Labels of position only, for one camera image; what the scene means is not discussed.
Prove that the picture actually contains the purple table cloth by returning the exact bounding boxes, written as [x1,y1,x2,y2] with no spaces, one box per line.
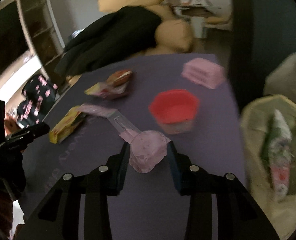
[20,53,249,240]

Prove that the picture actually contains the red brown snack wrapper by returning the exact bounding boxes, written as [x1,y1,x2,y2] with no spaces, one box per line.
[85,69,134,100]

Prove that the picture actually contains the red pink plastic cup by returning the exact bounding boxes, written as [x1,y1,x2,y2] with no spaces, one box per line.
[148,89,200,135]

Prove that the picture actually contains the tan cushioned chair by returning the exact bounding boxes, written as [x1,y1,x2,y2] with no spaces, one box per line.
[98,0,193,60]

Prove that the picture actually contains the white cloth covered seat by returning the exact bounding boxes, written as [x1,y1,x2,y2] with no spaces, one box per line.
[263,53,296,104]

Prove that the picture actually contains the pink plastic wrapper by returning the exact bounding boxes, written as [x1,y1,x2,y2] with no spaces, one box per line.
[80,104,170,173]

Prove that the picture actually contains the white refrigerator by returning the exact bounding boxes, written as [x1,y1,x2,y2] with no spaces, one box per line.
[163,0,232,31]

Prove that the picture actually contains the green white snack packet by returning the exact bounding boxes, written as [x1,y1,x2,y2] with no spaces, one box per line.
[261,109,293,202]

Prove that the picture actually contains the wooden shelf unit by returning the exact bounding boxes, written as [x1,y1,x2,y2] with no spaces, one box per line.
[18,0,66,87]

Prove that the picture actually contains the black jacket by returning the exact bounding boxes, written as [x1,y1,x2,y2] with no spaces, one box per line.
[55,6,162,77]

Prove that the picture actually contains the pink slotted box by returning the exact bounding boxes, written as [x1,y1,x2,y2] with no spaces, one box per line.
[181,58,226,89]

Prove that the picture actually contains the black pink patterned bag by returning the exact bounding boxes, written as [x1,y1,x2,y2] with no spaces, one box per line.
[17,74,58,127]

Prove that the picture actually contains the yellow red snack bag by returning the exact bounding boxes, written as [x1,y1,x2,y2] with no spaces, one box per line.
[49,106,87,144]

